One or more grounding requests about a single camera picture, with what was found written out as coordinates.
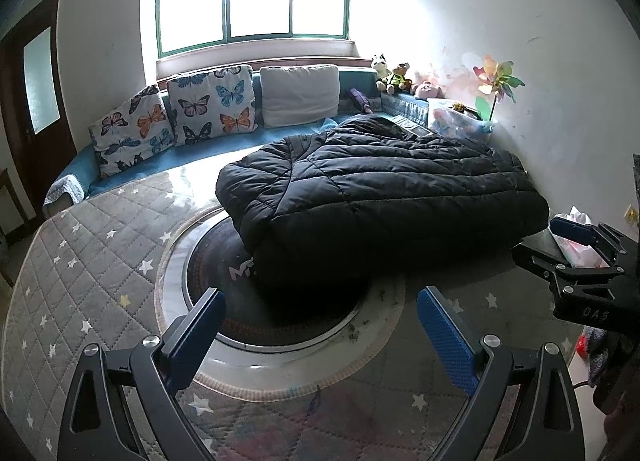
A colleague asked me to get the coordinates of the clear plastic storage box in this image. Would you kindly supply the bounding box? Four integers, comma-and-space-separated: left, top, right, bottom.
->
426, 98, 496, 144

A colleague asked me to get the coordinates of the butterfly print pillow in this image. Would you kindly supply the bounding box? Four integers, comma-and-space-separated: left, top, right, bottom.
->
166, 64, 258, 146
89, 83, 176, 179

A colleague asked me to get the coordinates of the white pillow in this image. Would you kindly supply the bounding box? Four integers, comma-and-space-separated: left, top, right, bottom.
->
259, 64, 342, 129

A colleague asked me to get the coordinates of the grey star quilted mat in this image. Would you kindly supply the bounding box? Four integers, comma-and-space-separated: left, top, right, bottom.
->
0, 168, 586, 461

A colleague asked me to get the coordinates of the colourful pinwheel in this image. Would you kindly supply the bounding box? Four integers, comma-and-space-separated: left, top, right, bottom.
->
472, 55, 526, 122

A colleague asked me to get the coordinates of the white cow plush toy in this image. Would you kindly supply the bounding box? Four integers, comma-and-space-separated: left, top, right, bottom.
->
371, 53, 392, 92

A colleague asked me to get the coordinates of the blue sofa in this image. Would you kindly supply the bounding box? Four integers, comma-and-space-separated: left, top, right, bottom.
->
44, 66, 493, 219

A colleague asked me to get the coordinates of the purple small item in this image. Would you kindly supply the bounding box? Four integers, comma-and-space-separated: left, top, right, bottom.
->
348, 87, 371, 114

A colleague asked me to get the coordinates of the person's patterned knit clothing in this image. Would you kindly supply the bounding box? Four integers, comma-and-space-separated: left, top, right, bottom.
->
587, 326, 632, 389

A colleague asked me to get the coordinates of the black down jacket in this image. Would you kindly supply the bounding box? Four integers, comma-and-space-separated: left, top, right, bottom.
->
215, 113, 551, 292

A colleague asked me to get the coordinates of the grey armrest cover cloth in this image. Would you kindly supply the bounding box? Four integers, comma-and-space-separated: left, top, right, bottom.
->
44, 175, 90, 206

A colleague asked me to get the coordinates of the pink plush toy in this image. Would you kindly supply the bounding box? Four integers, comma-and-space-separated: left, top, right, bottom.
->
410, 76, 448, 102

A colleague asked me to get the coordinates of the brown door with glass panel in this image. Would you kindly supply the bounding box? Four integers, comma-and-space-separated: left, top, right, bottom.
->
0, 0, 76, 222

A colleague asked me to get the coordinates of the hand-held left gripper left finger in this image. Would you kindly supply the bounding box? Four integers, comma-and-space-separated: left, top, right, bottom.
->
57, 287, 227, 461

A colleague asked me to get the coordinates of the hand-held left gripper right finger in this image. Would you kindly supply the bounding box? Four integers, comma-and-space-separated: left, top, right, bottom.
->
416, 286, 586, 461

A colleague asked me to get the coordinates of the black round printed disc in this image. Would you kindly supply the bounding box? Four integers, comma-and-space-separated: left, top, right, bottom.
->
182, 216, 371, 349

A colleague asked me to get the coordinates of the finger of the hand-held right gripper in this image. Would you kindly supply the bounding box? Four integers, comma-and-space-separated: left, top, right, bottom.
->
511, 237, 622, 288
550, 217, 633, 267

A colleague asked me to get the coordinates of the brown bear plush toy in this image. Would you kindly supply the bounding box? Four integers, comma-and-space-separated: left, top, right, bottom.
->
387, 62, 413, 94

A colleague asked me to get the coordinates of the grey electronic device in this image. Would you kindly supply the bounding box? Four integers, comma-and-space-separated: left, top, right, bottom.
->
387, 115, 436, 139

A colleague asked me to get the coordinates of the round beige rug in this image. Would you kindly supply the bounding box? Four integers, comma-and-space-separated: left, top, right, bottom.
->
155, 206, 406, 402

